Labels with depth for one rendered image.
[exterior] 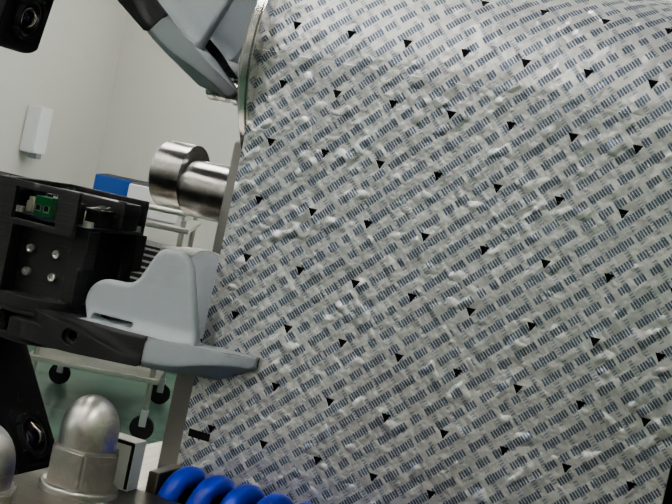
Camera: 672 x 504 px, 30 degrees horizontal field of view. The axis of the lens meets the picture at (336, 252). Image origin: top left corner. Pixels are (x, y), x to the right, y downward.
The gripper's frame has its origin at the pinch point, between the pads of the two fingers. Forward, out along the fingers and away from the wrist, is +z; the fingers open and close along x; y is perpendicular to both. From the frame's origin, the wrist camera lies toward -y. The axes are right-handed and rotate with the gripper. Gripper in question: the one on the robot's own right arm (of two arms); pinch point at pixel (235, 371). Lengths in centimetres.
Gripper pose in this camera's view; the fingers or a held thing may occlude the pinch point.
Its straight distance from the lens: 63.4
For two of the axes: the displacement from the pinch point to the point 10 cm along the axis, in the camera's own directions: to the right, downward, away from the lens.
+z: 9.1, 2.1, -3.5
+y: 2.1, -9.8, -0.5
